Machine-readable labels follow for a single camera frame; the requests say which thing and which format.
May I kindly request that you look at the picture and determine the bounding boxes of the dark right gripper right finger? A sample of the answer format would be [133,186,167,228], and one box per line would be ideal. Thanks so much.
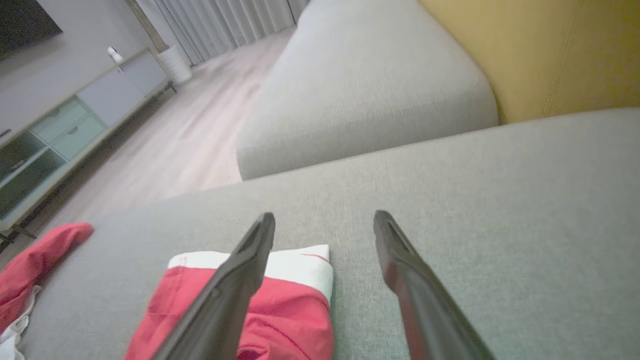
[373,209,497,360]

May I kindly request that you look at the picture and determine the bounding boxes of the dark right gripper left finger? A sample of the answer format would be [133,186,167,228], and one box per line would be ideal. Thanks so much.
[150,212,277,360]

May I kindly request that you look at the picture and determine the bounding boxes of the red shorts with white trim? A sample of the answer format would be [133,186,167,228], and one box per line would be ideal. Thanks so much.
[125,244,335,360]

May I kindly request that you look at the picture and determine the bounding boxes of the red number 23 jersey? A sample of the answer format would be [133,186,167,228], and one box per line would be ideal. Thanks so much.
[0,222,95,360]

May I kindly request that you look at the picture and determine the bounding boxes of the long grey sofa seat cushion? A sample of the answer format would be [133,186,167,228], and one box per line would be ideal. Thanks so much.
[236,0,500,181]

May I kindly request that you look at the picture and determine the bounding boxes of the grey and green TV cabinet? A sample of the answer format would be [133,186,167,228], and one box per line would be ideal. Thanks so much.
[0,47,178,241]

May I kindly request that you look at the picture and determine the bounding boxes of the white ribbed plant pot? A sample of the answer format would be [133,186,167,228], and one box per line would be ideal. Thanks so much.
[156,46,193,85]

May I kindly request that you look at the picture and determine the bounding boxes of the grey pleated curtain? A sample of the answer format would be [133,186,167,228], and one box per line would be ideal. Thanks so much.
[135,0,312,67]

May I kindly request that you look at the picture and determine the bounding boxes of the yellow sofa backrest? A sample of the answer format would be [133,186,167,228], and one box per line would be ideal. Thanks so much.
[419,0,640,125]

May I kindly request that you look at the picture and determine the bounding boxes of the green potted tree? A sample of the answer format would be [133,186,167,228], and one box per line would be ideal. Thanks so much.
[125,0,170,54]

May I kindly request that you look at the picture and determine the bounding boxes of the black wall television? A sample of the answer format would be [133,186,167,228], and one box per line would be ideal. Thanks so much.
[0,0,64,62]

